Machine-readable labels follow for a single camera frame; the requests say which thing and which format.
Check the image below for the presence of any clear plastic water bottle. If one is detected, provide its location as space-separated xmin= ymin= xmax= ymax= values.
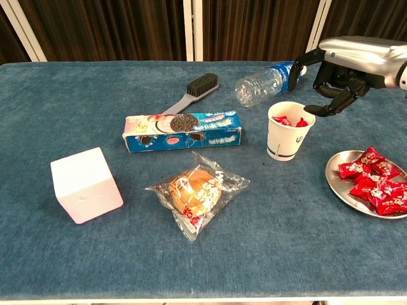
xmin=234 ymin=61 xmax=308 ymax=108

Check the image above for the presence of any grey brush with black bristles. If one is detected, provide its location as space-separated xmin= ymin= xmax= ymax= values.
xmin=161 ymin=72 xmax=220 ymax=115

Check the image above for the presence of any blue cookie box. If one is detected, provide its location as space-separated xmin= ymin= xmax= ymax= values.
xmin=122 ymin=110 xmax=242 ymax=154

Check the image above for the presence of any silver metal plate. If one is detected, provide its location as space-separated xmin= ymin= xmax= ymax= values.
xmin=324 ymin=149 xmax=407 ymax=219

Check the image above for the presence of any dark brown curtain panel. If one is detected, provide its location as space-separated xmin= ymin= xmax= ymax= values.
xmin=17 ymin=0 xmax=187 ymax=62
xmin=313 ymin=0 xmax=407 ymax=62
xmin=0 ymin=9 xmax=31 ymax=64
xmin=202 ymin=0 xmax=322 ymax=62

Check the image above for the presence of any pink foam cube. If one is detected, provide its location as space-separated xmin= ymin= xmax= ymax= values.
xmin=50 ymin=147 xmax=125 ymax=225

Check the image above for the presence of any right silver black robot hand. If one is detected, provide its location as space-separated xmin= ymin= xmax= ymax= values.
xmin=287 ymin=36 xmax=407 ymax=118

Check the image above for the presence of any white frame post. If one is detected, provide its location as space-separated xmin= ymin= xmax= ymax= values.
xmin=0 ymin=0 xmax=48 ymax=62
xmin=193 ymin=0 xmax=204 ymax=62
xmin=303 ymin=0 xmax=333 ymax=62
xmin=183 ymin=0 xmax=194 ymax=62

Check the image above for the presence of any white table frame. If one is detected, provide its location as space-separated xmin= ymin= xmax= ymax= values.
xmin=0 ymin=297 xmax=407 ymax=305

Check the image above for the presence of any white paper cup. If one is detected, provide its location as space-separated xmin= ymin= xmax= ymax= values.
xmin=266 ymin=101 xmax=316 ymax=162

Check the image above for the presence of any bread in clear wrapper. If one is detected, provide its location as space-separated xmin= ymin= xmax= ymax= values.
xmin=144 ymin=151 xmax=251 ymax=244

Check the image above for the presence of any blue table cloth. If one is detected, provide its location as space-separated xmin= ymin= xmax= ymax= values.
xmin=0 ymin=60 xmax=407 ymax=301

